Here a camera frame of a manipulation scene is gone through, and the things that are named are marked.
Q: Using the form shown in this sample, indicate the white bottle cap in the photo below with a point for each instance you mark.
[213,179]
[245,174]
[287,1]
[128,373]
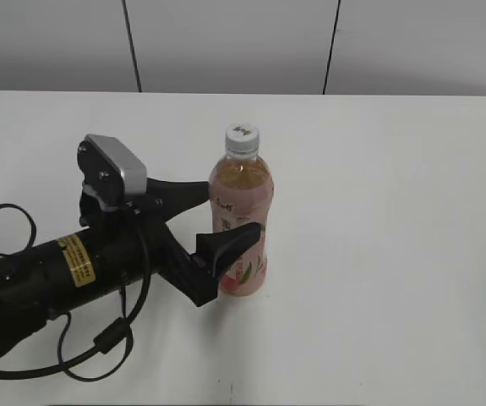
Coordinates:
[242,138]

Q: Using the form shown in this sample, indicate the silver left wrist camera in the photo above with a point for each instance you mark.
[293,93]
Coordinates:
[113,174]

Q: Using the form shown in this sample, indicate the pink oolong tea bottle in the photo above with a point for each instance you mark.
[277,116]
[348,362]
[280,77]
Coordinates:
[241,191]

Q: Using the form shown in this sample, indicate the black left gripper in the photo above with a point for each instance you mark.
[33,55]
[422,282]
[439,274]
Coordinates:
[136,239]

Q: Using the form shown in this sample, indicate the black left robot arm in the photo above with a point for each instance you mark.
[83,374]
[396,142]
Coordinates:
[41,282]

